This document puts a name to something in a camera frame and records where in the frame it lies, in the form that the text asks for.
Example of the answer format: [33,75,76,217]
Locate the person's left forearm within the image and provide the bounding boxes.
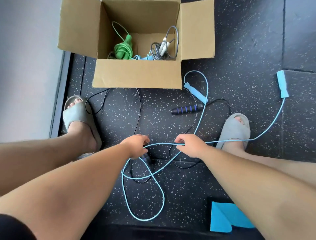
[0,143,134,240]

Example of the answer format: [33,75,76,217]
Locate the blue mat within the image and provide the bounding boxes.
[210,201,255,233]

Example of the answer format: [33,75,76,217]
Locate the black wall edge trim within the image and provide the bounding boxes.
[49,50,72,138]

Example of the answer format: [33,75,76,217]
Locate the grey jump rope white handles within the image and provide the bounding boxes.
[150,25,179,61]

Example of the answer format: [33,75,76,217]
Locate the person's right hand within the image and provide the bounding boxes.
[174,134,210,159]

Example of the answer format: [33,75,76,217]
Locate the brown cardboard box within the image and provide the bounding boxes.
[57,0,216,89]

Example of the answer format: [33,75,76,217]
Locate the grey slipper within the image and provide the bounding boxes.
[215,113,251,151]
[62,95,102,159]

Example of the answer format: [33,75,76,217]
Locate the grey left slipper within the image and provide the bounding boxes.
[62,95,102,159]

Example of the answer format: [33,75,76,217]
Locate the person's left hand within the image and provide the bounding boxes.
[119,134,150,160]

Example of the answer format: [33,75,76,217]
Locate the grey right slipper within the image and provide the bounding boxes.
[215,113,251,151]

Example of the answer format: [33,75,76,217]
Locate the light blue jump rope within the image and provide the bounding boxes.
[132,50,155,61]
[121,70,290,222]

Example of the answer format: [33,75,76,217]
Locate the black shirt sleeve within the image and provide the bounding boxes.
[0,214,38,240]

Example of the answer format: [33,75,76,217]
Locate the black jump rope blue-striped handles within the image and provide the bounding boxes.
[85,88,231,184]

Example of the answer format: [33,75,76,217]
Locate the green jump rope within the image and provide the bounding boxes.
[107,21,134,60]

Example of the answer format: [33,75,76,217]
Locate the person's right forearm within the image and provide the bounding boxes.
[201,146,316,240]

